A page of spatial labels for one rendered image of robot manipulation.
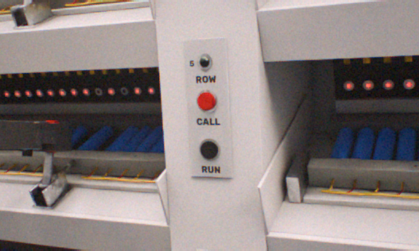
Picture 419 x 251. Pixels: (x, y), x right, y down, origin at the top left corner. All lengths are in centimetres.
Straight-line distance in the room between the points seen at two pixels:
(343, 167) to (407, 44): 14
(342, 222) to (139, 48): 24
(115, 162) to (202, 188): 15
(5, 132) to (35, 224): 16
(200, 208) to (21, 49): 25
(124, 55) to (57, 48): 8
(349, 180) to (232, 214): 12
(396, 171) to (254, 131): 13
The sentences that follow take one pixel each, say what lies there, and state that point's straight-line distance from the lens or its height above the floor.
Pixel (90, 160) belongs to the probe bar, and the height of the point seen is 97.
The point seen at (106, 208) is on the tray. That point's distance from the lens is 55.
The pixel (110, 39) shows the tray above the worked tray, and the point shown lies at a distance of 50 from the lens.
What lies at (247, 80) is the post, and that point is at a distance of 44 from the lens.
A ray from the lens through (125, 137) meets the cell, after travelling 65.
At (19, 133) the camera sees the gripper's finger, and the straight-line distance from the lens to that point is 48.
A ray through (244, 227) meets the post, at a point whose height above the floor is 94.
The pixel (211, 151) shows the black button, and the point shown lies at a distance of 45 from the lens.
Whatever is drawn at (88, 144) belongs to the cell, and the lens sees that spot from 66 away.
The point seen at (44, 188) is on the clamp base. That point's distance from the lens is 59.
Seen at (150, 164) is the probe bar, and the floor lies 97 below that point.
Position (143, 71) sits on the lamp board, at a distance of 66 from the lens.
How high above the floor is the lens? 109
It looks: 8 degrees down
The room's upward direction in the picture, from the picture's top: 3 degrees counter-clockwise
